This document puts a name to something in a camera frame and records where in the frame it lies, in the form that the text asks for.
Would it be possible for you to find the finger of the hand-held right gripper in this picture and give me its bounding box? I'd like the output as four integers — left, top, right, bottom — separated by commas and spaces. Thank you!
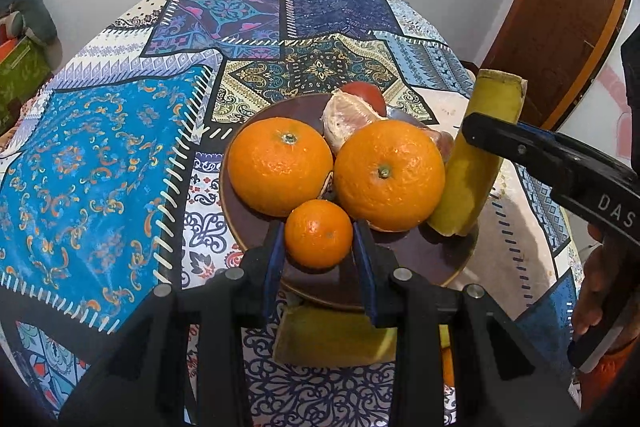
461, 113, 628, 210
517, 121, 603, 158

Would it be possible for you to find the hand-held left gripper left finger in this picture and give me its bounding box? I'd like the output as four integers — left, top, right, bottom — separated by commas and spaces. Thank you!
60, 219, 288, 427

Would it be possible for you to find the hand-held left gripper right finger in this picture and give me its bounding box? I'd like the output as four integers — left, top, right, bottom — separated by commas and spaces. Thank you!
352, 219, 591, 427

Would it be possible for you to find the small tangerine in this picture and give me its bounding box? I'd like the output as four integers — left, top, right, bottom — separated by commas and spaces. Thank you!
284, 199, 354, 270

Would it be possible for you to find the brown round plate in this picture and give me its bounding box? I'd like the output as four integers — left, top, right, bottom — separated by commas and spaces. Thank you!
219, 93, 478, 312

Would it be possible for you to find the yellow banana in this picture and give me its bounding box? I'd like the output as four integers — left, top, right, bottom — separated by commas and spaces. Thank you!
426, 69, 528, 238

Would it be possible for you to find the red date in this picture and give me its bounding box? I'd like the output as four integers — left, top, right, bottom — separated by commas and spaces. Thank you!
430, 131, 456, 162

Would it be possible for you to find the large orange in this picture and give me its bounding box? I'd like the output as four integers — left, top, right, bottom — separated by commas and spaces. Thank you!
333, 119, 447, 233
227, 117, 335, 218

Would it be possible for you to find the peeled pomelo segment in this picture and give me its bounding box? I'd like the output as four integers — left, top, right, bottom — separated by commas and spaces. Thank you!
321, 89, 390, 155

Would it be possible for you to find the red tomato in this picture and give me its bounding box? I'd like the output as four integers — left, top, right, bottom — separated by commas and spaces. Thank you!
342, 82, 388, 118

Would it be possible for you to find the person's right hand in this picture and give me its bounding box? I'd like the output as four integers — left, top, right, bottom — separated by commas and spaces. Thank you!
571, 224, 621, 338

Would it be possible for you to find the brown wooden door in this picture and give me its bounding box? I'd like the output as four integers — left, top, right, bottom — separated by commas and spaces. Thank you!
480, 0, 636, 132

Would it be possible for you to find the blue patchwork tablecloth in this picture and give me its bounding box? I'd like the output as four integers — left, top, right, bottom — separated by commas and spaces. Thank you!
0, 0, 586, 427

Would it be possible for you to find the green patterned box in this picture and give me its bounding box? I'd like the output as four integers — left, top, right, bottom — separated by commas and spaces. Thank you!
0, 39, 53, 128

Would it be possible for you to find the grey plush pillow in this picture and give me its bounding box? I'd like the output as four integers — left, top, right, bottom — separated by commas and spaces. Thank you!
0, 0, 58, 45

